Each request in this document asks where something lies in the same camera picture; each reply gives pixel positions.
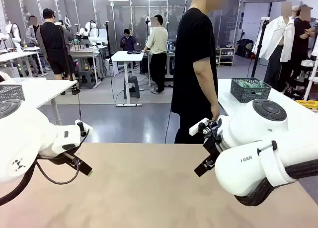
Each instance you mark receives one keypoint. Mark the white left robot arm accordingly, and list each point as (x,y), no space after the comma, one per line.
(22,128)

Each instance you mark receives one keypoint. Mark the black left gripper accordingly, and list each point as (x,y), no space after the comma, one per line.
(57,159)

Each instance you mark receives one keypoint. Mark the person in cream shirt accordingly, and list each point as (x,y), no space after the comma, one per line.
(157,44)

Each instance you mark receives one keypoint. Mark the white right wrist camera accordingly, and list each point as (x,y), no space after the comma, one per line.
(195,129)

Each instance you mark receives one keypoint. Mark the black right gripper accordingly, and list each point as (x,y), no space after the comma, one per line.
(215,146)

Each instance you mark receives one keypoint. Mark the white computer tower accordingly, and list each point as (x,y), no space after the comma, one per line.
(111,67)

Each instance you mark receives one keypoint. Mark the man in black cap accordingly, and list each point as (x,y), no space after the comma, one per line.
(53,46)

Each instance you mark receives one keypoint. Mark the white metal stand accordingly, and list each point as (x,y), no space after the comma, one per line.
(309,87)

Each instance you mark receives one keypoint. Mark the black tripod with white top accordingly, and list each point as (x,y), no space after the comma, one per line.
(258,49)

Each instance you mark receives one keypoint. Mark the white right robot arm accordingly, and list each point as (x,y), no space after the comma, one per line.
(261,128)

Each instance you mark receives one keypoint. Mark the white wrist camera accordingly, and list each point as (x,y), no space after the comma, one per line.
(195,129)
(89,130)

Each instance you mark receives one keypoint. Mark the white open shirt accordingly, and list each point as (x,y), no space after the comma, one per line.
(270,36)

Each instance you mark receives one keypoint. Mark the grey plastic basket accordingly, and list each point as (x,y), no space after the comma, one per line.
(248,97)
(12,91)

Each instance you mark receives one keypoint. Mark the man in grey cap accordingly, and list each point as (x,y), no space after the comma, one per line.
(301,39)

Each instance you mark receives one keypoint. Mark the white shoe rack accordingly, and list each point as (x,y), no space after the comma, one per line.
(224,56)

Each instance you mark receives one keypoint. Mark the mannequin with beige hat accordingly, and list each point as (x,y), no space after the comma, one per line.
(295,12)

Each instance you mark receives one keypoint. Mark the person's right forearm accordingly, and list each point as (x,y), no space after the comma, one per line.
(207,96)

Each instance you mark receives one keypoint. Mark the white standing desk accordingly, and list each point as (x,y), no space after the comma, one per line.
(128,56)

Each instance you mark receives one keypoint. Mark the yellow plastic crate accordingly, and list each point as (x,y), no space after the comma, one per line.
(306,104)

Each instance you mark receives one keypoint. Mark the braided black right arm sleeve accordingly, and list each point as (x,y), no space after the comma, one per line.
(305,170)

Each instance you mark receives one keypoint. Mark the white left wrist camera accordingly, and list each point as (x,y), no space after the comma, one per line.
(89,130)

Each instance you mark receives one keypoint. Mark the grey trousers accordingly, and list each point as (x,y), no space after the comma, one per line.
(273,66)

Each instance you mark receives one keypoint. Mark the person in purple hoodie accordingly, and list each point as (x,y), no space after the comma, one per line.
(128,41)

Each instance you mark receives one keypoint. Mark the long white work table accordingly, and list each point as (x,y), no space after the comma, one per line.
(15,54)

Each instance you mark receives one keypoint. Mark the person's right hand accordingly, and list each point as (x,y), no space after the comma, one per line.
(214,116)

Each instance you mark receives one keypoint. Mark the headless-look display mannequin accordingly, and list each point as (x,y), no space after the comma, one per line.
(285,35)

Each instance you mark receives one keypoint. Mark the black thin tripod pole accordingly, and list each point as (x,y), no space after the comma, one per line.
(108,44)

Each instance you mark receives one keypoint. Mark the person in grey jacket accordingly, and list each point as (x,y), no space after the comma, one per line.
(32,36)

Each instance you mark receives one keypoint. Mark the person in black t-shirt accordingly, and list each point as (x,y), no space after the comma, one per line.
(193,64)

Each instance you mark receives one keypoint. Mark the black tripod stand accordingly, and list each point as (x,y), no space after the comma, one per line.
(65,54)

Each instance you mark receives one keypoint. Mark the grey equipment desk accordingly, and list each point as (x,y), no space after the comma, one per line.
(84,51)

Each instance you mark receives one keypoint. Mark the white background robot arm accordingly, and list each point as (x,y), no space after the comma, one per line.
(15,34)
(90,31)

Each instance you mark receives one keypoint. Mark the black bags pile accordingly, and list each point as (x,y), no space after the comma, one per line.
(244,48)

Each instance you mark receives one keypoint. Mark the black flat device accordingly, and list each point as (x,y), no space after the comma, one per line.
(134,52)

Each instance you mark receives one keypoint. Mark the grey step stool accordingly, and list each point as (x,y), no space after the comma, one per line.
(87,79)
(131,86)

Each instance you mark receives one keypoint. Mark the green towel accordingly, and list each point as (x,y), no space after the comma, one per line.
(248,85)

